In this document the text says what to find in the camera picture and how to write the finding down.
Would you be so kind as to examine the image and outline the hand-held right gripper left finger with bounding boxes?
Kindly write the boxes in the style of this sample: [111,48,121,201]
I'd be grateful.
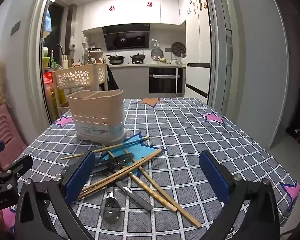
[14,151,97,240]

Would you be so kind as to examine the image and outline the black hanging cloth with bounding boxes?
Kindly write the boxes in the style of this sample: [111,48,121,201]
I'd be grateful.
[106,67,119,92]

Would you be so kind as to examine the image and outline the beige flower-cut basket trolley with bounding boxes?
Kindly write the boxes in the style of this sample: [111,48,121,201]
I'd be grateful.
[52,64,108,120]

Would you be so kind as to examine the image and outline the blue patterned wooden chopstick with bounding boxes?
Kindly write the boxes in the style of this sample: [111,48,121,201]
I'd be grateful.
[101,144,178,212]

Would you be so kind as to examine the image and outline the dark grey table knife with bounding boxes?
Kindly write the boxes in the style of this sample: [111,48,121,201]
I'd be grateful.
[114,180,154,211]

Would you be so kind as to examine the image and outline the white spice rack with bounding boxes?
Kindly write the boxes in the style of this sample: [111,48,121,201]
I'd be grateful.
[83,48,104,64]

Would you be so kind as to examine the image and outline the round glass pot lid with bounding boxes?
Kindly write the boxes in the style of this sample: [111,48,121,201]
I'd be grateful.
[150,48,164,59]

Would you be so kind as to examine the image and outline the black wok with lid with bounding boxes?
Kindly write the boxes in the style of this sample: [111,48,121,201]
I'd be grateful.
[106,54,126,64]

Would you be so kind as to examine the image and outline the white upper kitchen cabinets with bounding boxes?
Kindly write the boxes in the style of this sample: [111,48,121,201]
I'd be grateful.
[82,0,187,32]

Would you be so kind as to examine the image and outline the black built-in oven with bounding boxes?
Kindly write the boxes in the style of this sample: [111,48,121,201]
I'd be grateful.
[149,67,183,93]

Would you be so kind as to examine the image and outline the grey plaid star tablecloth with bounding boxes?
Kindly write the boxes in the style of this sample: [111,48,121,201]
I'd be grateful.
[16,97,300,240]

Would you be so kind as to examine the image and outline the white refrigerator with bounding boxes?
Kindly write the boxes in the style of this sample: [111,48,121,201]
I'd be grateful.
[184,0,212,105]

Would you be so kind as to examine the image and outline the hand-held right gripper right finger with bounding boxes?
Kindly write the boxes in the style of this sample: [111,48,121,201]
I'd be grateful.
[199,150,280,240]

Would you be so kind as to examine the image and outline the pink plastic stool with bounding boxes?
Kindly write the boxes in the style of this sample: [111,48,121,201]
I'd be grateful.
[0,104,28,173]

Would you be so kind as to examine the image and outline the black range hood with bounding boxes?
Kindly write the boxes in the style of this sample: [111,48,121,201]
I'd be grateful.
[102,24,150,51]

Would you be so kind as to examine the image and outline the thin wooden chopstick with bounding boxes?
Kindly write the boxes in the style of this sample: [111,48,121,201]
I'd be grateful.
[60,136,150,160]
[124,149,202,228]

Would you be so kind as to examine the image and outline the beige plastic utensil holder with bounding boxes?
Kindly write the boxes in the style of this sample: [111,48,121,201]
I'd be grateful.
[66,89,127,145]

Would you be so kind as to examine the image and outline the round dark baking pan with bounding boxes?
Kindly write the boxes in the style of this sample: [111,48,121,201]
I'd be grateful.
[171,42,187,55]

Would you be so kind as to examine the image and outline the dark wooden spoon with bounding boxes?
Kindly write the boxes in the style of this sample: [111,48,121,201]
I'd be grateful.
[94,152,135,174]

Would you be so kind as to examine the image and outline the black cooking pot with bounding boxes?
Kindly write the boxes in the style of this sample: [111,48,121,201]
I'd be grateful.
[130,53,147,64]

